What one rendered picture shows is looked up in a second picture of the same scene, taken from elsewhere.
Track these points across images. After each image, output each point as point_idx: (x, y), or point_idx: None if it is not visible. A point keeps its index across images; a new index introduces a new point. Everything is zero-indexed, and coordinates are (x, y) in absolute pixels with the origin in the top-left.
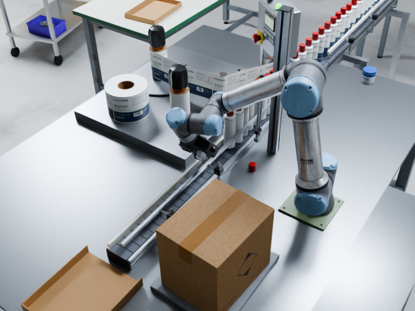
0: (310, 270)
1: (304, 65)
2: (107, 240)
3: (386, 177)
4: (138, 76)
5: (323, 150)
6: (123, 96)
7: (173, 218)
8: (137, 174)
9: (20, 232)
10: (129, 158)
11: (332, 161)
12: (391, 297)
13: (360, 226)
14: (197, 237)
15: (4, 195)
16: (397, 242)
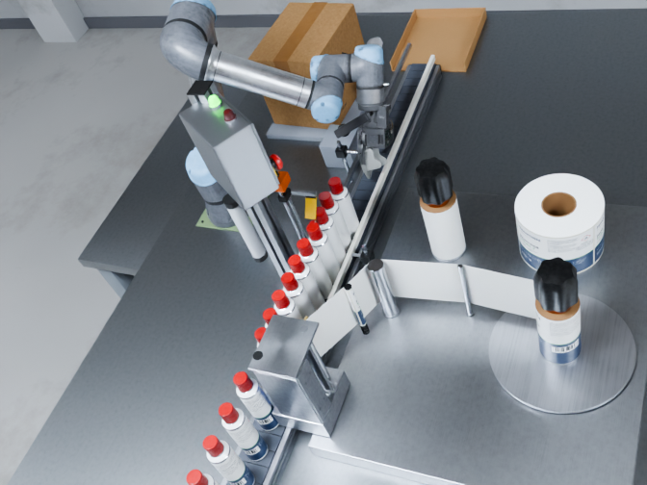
0: None
1: (180, 15)
2: (454, 88)
3: (137, 281)
4: (551, 233)
5: (218, 301)
6: (541, 178)
7: (341, 15)
8: (474, 166)
9: (558, 57)
10: (504, 184)
11: (191, 156)
12: (166, 145)
13: (182, 201)
14: (312, 12)
15: (628, 78)
16: (147, 197)
